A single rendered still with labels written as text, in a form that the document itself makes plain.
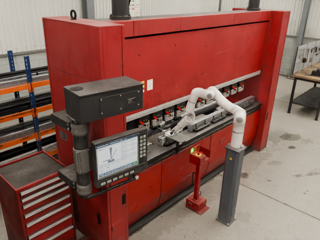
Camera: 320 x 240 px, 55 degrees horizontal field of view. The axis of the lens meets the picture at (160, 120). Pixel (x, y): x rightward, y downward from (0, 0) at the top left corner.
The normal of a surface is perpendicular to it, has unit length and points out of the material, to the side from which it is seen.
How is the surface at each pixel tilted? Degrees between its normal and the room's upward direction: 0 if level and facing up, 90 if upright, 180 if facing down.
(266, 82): 90
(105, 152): 90
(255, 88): 90
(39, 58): 90
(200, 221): 0
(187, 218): 0
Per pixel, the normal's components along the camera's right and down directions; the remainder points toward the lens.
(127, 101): 0.63, 0.32
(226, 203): -0.67, 0.28
